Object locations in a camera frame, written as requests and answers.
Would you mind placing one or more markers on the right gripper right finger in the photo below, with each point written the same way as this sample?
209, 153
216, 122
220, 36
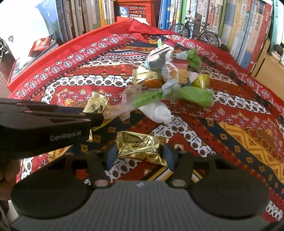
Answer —
181, 164

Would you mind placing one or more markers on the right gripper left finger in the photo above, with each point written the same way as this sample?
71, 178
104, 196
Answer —
98, 163

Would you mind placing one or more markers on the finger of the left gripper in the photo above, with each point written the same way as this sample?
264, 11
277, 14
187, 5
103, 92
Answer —
69, 110

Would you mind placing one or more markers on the green plastic wrapper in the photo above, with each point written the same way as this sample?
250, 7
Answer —
202, 97

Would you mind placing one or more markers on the grey white snack wrapper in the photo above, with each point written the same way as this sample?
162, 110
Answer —
157, 57

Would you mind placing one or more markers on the left row of books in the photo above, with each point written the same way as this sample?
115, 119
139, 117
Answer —
68, 19

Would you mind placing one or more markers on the row of upright books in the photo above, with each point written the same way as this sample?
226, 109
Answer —
242, 26

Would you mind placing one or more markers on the person left hand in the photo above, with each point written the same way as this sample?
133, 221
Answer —
8, 178

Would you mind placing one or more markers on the small gold foil wrapper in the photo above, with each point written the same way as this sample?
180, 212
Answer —
97, 103

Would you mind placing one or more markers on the white crumpled tissue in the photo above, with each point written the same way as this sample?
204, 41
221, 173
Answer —
157, 112

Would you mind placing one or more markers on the flat magazine stack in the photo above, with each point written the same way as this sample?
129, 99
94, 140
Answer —
23, 63

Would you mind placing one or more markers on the patterned red tablecloth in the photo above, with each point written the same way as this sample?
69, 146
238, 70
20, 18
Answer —
157, 87

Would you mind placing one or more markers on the red snack packet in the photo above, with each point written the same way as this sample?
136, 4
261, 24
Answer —
40, 45

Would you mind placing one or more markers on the wooden drawer box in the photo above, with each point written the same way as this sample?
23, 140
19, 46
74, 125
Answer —
268, 71

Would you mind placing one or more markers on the red plastic crate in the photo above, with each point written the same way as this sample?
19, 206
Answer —
143, 11

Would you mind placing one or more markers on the miniature black bicycle model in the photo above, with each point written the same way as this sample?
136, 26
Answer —
195, 29

